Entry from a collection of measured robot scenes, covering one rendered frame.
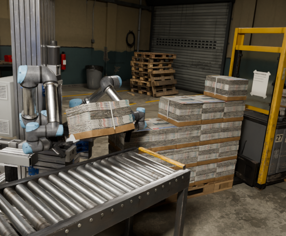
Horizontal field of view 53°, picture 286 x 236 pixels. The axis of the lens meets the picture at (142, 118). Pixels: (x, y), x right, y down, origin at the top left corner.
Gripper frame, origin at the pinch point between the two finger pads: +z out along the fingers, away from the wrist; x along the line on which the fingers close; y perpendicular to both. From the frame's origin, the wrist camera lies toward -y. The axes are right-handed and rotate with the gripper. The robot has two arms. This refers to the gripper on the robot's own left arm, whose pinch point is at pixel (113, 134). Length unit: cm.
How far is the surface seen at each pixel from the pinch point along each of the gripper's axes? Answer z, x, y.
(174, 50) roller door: -730, -466, 232
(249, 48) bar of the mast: -195, 36, 65
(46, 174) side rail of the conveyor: 65, 11, -14
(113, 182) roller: 39, 40, -26
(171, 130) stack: -71, -1, -9
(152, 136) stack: -52, -9, -11
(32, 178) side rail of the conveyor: 73, 10, -14
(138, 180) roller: 25, 47, -28
